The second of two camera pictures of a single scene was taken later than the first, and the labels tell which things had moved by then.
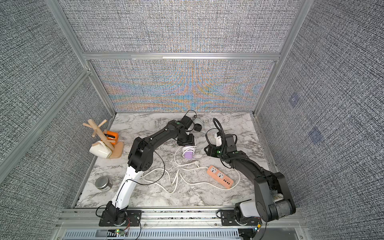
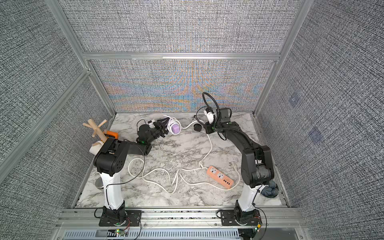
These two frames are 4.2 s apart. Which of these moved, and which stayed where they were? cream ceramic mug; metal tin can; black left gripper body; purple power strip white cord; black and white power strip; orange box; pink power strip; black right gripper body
Moved: black left gripper body; black right gripper body; purple power strip white cord
Stayed: pink power strip; black and white power strip; orange box; metal tin can; cream ceramic mug
